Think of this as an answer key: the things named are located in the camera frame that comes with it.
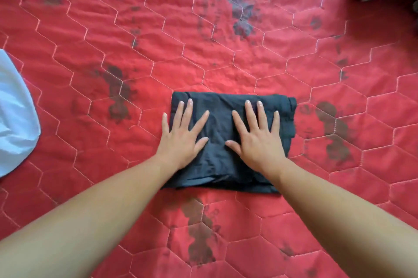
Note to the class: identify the person's left hand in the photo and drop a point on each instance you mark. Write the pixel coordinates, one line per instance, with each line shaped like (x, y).
(179, 143)

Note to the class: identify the person's right hand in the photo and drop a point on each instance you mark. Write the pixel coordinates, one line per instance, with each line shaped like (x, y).
(261, 147)

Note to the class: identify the black long-sleeve shirt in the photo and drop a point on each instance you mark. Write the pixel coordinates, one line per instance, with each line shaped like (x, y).
(218, 163)

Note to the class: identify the white button shirt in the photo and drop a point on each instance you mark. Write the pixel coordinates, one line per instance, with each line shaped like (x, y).
(16, 117)

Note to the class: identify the person's right forearm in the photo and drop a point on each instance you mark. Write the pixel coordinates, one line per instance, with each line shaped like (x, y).
(352, 228)

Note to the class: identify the person's left forearm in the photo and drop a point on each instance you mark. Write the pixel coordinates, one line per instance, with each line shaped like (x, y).
(81, 222)

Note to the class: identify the red quilted mattress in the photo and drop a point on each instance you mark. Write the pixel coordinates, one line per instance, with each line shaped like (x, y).
(130, 26)

